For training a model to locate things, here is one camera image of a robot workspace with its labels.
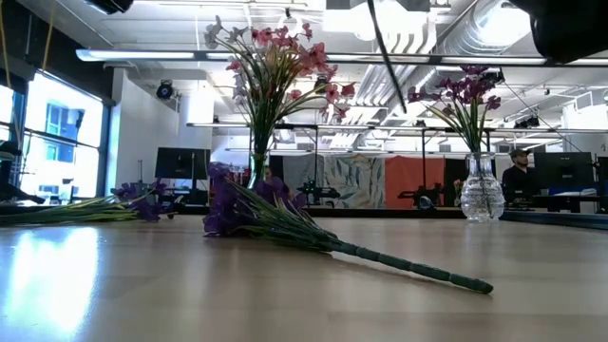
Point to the black metal station frame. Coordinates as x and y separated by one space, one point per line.
423 166

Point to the round black ceiling speaker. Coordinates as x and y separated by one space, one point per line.
165 90

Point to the white flower bunch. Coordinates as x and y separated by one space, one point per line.
239 90
214 31

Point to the pink flower bunch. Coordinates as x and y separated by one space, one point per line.
266 35
332 92

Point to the green glass vase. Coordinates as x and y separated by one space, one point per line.
259 164

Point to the magenta flower bunch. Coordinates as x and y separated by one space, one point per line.
468 88

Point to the person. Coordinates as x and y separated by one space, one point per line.
520 183
273 172

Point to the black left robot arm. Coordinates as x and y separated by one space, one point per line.
109 5

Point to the clear glass vase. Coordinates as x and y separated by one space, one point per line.
482 199

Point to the leaf pattern wall panel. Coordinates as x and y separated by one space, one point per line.
356 180

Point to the black monitor on stand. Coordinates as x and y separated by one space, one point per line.
183 164

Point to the wide black monitor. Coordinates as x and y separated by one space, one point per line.
563 168

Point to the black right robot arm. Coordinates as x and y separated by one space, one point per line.
570 28

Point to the black background robot arm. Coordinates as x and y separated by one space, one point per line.
318 192
413 194

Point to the long fluorescent lamp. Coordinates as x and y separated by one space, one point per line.
142 55

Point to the large window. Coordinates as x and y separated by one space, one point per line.
62 142

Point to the silver ventilation duct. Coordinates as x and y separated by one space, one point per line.
484 28

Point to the small black table device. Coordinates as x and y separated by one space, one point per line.
426 203

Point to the orange wall panel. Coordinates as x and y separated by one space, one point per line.
408 176

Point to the dark purple flower bunch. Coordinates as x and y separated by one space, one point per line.
142 209
228 209

